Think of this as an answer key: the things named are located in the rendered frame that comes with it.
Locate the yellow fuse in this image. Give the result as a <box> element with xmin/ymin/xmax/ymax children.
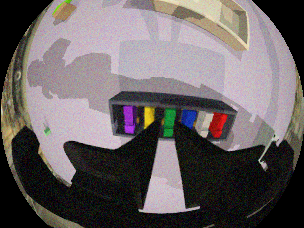
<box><xmin>144</xmin><ymin>106</ymin><xmax>155</xmax><ymax>129</ymax></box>

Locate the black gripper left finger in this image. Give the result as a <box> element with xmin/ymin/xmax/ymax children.
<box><xmin>63</xmin><ymin>119</ymin><xmax>159</xmax><ymax>210</ymax></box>

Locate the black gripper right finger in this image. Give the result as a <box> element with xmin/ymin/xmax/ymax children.
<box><xmin>173</xmin><ymin>122</ymin><xmax>265</xmax><ymax>209</ymax></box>

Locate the blue fuse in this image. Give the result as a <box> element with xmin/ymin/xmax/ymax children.
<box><xmin>181</xmin><ymin>109</ymin><xmax>197</xmax><ymax>129</ymax></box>

